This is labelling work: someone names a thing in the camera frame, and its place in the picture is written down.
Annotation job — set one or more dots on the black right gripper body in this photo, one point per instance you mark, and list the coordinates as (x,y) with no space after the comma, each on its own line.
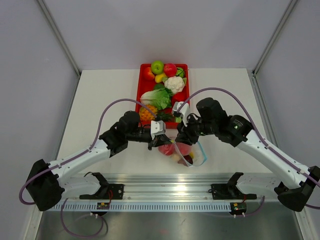
(196,128)

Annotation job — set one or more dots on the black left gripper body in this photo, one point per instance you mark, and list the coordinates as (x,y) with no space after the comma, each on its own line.
(140,136)

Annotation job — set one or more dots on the garlic bulb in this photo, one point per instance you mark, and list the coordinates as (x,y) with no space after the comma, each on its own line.
(175,157)

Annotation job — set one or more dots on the pink peach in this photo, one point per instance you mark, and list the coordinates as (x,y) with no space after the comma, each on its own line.
(184,149)

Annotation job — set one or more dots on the dark red onion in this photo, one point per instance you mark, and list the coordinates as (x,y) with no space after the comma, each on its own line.
(187,161)

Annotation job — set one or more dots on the clear zip top bag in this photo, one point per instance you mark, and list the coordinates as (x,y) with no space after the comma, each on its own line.
(198,153)

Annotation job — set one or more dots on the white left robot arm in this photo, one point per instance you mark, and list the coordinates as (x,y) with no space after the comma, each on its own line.
(49,183)

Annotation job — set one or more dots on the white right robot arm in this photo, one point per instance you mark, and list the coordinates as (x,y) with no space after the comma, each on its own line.
(293,183)

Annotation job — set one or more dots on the small pineapple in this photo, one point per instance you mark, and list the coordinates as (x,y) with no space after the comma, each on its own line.
(147,116)

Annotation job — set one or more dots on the green cucumber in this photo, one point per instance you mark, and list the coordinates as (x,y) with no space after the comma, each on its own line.
(178,119)

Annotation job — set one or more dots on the red bell pepper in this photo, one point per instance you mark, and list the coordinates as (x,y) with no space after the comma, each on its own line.
(178,97)

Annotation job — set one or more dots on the green lettuce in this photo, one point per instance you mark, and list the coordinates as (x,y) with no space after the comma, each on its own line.
(159,98)

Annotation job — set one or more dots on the white cauliflower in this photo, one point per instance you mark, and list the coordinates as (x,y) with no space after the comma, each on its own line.
(175,84)

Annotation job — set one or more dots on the dark green round vegetable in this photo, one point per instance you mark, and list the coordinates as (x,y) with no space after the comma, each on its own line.
(180,72)

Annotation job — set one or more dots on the yellow lemon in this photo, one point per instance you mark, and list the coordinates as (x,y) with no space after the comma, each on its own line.
(159,78)

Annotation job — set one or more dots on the red apple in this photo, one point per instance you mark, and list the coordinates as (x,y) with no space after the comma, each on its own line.
(170,70)

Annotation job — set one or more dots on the green apple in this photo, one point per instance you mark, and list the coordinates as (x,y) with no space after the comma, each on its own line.
(157,67)

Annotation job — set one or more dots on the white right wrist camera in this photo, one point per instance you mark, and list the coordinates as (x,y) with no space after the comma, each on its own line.
(181,109)

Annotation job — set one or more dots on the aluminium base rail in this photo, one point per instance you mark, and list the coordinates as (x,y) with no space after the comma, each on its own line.
(191,187)

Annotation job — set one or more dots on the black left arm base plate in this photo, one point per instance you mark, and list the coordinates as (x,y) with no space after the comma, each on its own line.
(113,191)

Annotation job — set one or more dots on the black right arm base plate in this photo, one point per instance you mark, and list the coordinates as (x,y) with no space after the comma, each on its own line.
(224,191)

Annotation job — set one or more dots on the white slotted cable duct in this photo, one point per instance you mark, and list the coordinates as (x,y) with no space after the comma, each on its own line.
(122,206)

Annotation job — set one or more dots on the left aluminium frame post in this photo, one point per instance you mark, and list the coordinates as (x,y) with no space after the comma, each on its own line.
(58,36)

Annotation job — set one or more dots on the aluminium frame post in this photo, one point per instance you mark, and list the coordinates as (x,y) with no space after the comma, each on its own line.
(275,35)
(58,36)

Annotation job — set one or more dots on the right aluminium frame post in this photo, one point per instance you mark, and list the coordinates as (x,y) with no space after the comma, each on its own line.
(275,35)

